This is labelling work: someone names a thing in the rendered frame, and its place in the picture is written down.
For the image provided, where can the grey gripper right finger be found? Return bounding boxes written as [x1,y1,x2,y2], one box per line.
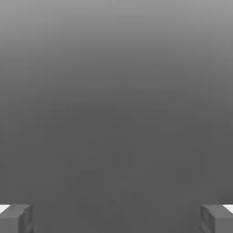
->
[199,204,233,233]

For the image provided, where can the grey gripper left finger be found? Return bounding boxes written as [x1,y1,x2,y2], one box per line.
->
[0,204,35,233]

